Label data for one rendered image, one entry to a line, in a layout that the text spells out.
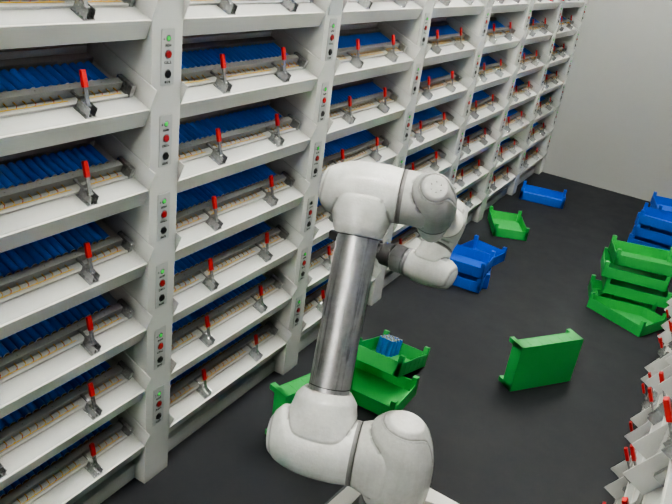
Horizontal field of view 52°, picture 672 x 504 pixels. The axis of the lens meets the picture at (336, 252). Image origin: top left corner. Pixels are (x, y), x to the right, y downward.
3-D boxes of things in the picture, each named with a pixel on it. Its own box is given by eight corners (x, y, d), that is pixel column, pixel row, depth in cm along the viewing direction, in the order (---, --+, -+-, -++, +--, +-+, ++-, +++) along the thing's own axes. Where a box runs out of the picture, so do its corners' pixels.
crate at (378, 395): (416, 394, 255) (419, 376, 252) (391, 421, 239) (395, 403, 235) (346, 363, 267) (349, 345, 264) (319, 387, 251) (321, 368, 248)
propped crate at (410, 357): (379, 347, 281) (385, 329, 280) (424, 366, 272) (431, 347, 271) (349, 356, 254) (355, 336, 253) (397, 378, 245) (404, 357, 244)
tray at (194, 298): (292, 257, 235) (304, 237, 230) (167, 326, 186) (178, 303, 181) (251, 220, 240) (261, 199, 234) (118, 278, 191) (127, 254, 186)
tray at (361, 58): (408, 70, 267) (426, 38, 260) (327, 87, 219) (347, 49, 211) (369, 40, 272) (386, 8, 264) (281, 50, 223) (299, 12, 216)
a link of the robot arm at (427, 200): (459, 194, 171) (405, 185, 173) (466, 163, 154) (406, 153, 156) (450, 243, 167) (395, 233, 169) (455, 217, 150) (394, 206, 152)
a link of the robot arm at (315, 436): (345, 497, 155) (253, 474, 159) (354, 476, 172) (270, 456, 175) (409, 163, 155) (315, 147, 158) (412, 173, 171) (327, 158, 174)
